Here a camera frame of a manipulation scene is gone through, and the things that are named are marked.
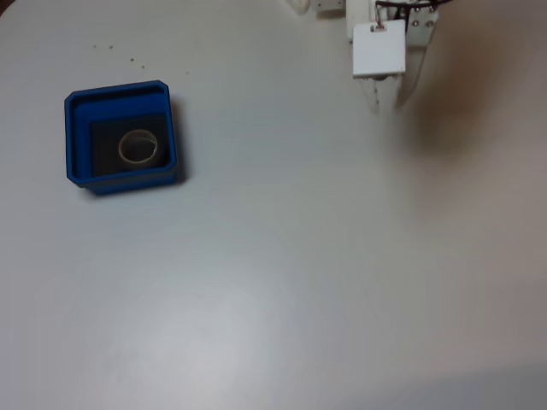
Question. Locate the black tape roll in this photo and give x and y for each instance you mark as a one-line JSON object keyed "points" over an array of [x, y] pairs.
{"points": [[120, 149]]}

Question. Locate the black pad box liner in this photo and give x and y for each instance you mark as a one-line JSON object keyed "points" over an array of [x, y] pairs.
{"points": [[102, 162]]}

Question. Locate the blue plastic box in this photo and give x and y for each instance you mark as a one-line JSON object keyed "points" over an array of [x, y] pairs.
{"points": [[77, 141]]}

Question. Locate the white square camera box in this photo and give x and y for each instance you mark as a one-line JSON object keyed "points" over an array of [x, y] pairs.
{"points": [[378, 51]]}

